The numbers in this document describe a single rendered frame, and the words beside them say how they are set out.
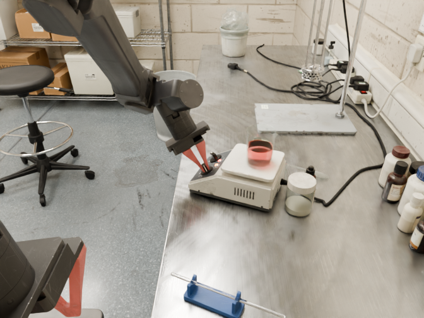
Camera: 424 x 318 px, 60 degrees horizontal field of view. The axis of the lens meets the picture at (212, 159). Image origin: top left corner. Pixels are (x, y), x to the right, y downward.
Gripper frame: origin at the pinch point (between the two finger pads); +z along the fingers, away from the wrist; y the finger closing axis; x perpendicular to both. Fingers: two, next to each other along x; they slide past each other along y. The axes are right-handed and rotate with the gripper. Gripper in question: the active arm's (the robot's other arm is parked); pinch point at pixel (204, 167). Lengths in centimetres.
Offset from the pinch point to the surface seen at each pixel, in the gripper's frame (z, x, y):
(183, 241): 7.1, -13.3, -11.1
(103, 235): 34, 92, -58
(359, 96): 17, 37, 60
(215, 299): 12.0, -27.8, -9.6
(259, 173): 4.5, -8.6, 9.4
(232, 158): 0.7, -1.8, 6.5
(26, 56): -74, 230, -73
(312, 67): -2.8, 24.3, 42.7
